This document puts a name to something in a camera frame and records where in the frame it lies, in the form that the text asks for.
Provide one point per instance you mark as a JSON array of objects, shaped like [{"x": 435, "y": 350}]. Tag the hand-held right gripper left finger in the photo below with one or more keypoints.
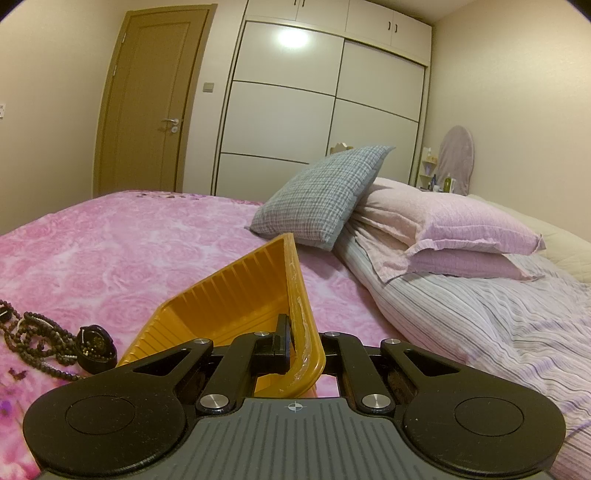
[{"x": 286, "y": 339}]

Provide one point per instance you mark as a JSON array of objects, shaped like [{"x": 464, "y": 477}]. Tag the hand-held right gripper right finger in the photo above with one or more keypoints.
[{"x": 339, "y": 347}]

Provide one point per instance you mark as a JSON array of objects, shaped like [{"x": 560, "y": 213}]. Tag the orange plastic tray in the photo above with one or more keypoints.
[{"x": 240, "y": 300}]

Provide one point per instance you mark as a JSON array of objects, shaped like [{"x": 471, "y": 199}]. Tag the black wrist watch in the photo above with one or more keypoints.
[{"x": 96, "y": 347}]

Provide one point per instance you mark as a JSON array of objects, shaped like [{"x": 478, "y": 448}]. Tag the grey checked pillow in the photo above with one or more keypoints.
[{"x": 318, "y": 198}]

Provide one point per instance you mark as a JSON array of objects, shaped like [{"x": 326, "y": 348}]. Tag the striped quilt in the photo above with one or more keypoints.
[{"x": 485, "y": 332}]

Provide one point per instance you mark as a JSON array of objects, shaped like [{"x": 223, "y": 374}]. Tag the pink pillow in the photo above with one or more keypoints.
[
  {"x": 471, "y": 265},
  {"x": 443, "y": 221}
]

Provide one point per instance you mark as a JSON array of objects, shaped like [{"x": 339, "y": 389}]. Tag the pink floral blanket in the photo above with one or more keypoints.
[{"x": 138, "y": 249}]

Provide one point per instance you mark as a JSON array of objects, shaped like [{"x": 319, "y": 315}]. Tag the white shelf with bottles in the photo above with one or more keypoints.
[{"x": 430, "y": 170}]

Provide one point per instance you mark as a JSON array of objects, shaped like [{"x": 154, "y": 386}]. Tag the beige crown-shaped object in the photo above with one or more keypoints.
[{"x": 340, "y": 148}]

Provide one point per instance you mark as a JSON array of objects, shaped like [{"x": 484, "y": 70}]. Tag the white sliding-door wardrobe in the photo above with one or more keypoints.
[{"x": 300, "y": 101}]

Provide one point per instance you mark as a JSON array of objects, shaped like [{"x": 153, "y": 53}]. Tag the brown wooden door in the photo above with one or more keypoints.
[{"x": 147, "y": 92}]

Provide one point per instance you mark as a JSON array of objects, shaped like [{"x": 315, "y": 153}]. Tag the wall light switch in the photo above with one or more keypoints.
[{"x": 208, "y": 86}]

